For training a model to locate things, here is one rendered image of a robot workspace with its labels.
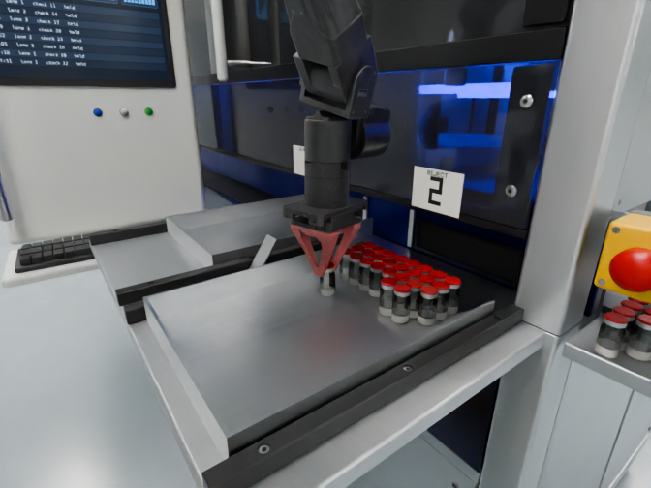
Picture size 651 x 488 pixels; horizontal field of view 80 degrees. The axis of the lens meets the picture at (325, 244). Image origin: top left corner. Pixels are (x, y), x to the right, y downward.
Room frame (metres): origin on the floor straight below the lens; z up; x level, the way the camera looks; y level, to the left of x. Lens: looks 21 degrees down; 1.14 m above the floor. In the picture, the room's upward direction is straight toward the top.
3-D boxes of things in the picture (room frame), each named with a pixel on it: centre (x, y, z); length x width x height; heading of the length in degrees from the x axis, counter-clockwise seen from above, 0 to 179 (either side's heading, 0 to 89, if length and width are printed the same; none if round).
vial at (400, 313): (0.42, -0.09, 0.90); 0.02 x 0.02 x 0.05
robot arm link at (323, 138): (0.49, -0.01, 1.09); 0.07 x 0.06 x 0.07; 137
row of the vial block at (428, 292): (0.48, -0.08, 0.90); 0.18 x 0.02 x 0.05; 36
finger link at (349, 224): (0.49, 0.00, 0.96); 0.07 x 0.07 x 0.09; 51
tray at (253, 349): (0.41, 0.01, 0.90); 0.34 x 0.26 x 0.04; 126
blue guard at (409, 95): (1.22, 0.33, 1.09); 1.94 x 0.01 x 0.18; 36
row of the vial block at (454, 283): (0.51, -0.12, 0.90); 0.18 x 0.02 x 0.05; 36
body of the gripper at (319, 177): (0.49, 0.00, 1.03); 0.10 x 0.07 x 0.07; 141
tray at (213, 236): (0.76, 0.12, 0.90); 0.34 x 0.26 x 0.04; 126
